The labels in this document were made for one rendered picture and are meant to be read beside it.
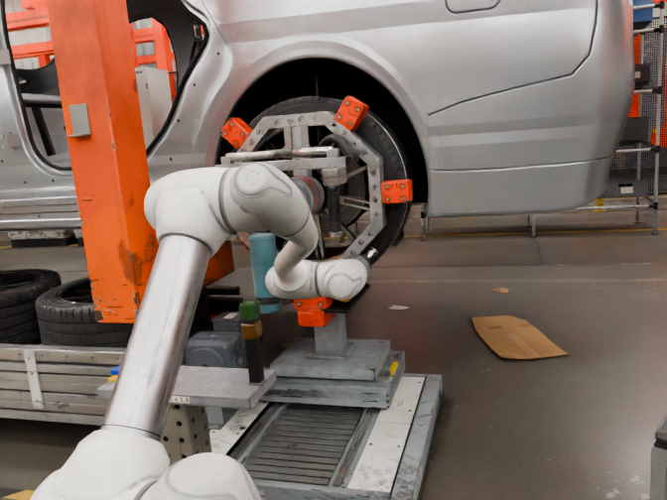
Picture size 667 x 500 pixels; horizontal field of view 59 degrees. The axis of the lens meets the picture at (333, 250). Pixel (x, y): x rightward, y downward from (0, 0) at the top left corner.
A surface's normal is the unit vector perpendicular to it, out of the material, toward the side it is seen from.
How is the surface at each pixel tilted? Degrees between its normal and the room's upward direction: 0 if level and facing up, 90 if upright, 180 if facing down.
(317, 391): 90
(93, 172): 90
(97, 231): 90
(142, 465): 55
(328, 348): 90
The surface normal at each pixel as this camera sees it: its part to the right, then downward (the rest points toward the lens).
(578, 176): 0.23, 0.24
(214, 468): 0.01, -0.98
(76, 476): -0.36, -0.54
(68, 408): -0.27, 0.20
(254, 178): -0.13, -0.33
